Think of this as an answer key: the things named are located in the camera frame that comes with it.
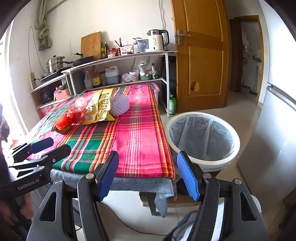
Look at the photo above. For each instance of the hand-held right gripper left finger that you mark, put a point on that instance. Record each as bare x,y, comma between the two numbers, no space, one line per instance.
107,178

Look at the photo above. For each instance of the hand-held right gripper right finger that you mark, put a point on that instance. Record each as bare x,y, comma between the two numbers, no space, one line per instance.
188,178

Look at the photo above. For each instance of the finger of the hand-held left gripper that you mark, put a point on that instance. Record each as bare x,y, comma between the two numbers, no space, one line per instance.
57,153
41,144

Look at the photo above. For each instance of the white round bin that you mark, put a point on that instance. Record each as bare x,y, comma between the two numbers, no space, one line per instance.
208,162

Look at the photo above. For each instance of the red snack packet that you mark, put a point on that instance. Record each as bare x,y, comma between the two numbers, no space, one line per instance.
63,121

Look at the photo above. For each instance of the person's left hand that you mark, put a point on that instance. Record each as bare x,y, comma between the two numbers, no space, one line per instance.
26,205

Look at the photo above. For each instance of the blue grey cloth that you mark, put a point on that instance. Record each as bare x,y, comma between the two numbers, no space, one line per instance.
138,183

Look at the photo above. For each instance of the printed cardboard box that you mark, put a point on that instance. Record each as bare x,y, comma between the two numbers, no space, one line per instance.
47,110

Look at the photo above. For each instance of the translucent bin liner bag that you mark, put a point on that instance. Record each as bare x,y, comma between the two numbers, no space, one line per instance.
203,139

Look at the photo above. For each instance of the dark kitchen appliance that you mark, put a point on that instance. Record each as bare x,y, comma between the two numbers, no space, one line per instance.
46,97

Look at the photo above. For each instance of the clear plastic cup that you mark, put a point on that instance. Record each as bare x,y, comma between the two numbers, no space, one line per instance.
79,107

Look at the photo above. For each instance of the pink plastic basket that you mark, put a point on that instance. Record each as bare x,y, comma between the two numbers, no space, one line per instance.
61,94

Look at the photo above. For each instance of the pink green plaid blanket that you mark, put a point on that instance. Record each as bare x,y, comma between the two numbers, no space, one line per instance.
138,129

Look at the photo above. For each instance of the low white shelf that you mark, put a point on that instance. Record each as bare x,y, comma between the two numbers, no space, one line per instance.
46,84

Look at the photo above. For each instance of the yellow snack packet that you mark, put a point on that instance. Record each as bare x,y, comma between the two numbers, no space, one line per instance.
99,106

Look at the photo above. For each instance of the yellowed power strip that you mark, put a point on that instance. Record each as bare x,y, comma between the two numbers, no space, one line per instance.
32,81

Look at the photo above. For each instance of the black induction cooker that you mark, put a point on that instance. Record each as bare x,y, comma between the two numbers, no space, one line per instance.
52,76

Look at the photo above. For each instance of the white foam fruit net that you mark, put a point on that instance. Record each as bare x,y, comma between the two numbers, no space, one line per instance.
119,105

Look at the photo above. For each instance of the green plastic bottle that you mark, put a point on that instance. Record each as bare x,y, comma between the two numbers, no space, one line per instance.
172,105

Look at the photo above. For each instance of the clear spray bottle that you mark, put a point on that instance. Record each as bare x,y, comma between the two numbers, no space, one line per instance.
87,81

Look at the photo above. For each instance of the steel steamer pot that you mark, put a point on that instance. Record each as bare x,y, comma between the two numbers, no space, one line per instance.
55,64

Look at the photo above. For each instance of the red capped sauce bottle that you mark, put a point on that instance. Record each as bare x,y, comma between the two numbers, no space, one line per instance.
96,78

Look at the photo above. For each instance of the small dark jar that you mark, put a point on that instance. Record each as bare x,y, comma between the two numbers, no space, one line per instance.
103,79

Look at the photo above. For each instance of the pink storage box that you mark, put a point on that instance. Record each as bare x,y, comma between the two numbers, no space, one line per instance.
155,91

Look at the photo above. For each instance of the silver refrigerator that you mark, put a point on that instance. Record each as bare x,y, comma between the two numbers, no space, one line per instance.
272,139

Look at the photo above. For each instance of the black frying pan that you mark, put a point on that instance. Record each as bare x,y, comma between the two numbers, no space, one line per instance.
81,59

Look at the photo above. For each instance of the dark liquid plastic jug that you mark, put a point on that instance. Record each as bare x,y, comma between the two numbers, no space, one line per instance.
112,76

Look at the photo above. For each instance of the crumpled clear plastic bag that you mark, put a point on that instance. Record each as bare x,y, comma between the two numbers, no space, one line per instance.
126,78

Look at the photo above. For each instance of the white plastic tub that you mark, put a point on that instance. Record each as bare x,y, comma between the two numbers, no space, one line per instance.
134,76

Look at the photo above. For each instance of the green bowl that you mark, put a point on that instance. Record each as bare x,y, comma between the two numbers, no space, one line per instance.
145,77

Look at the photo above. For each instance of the wooden door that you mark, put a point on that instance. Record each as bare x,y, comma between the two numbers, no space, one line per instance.
201,69

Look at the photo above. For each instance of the hanging green cloth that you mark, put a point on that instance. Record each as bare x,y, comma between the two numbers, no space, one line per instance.
43,34

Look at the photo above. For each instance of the wooden cutting board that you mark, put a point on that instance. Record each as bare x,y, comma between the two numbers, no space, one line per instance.
91,45

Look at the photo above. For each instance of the yellow oil bottle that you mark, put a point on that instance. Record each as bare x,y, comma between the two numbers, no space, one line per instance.
102,51

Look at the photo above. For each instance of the green seasoning pouch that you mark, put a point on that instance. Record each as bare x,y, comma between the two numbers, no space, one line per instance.
154,71

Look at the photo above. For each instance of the white metal shelf rack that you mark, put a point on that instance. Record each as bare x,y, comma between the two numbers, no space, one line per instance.
120,58

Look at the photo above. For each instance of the dark sauce bottle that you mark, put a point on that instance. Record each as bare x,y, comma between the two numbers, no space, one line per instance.
106,49

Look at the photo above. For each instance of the red lidded jar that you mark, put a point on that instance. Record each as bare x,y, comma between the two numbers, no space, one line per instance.
112,52
118,52

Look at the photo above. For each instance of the white food bags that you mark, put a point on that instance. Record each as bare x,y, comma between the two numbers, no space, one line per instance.
144,68

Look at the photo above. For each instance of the pink utensil holder box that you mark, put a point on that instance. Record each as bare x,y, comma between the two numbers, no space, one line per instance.
126,49

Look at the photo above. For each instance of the dark chopsticks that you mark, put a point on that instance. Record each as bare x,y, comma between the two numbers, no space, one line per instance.
119,42

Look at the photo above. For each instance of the grey plastic container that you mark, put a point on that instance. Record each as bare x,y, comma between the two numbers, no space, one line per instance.
141,46

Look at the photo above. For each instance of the white electric kettle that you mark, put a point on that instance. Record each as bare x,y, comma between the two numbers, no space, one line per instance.
155,41

